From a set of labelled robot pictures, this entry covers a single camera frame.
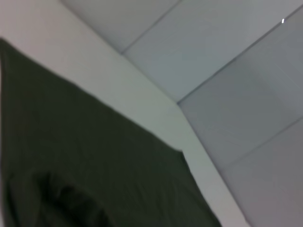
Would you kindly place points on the dark green t-shirt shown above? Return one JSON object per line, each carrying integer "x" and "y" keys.
{"x": 71, "y": 142}

